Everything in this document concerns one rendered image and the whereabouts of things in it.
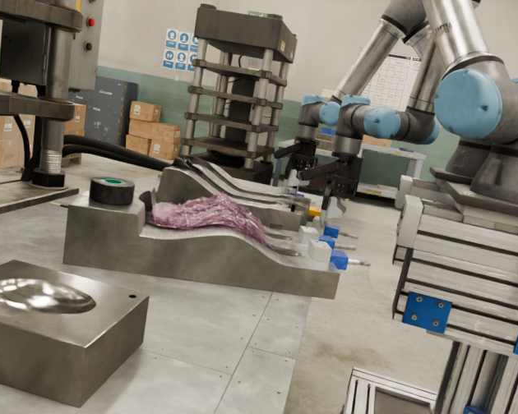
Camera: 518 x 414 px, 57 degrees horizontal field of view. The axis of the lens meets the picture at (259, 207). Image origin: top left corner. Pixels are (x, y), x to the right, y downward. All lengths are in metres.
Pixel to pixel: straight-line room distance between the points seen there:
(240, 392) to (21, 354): 0.24
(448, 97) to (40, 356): 0.78
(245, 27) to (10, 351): 4.87
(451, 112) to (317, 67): 6.84
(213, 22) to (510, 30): 4.46
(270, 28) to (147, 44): 3.71
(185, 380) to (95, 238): 0.36
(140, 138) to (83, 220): 7.23
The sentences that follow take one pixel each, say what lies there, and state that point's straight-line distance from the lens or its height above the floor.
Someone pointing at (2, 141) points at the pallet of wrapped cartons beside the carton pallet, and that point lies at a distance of 4.94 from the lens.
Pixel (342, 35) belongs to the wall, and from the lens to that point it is 7.79.
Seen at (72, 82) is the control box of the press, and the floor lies 1.09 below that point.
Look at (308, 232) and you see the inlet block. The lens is 1.05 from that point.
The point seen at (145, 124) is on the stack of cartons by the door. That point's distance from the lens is 8.05.
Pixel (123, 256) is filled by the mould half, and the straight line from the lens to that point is 0.88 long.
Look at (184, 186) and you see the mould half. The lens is 1.23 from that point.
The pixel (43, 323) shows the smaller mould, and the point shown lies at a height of 0.87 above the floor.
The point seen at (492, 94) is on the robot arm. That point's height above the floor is 1.22.
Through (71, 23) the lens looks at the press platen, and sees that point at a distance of 1.48.
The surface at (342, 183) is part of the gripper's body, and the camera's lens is 1.29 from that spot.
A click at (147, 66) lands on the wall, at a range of 8.51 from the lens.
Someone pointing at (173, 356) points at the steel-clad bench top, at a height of 0.80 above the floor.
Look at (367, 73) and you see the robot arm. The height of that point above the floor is 1.29.
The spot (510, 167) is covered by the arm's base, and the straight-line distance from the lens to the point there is 1.03.
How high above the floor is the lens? 1.13
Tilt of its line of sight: 12 degrees down
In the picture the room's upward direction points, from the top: 11 degrees clockwise
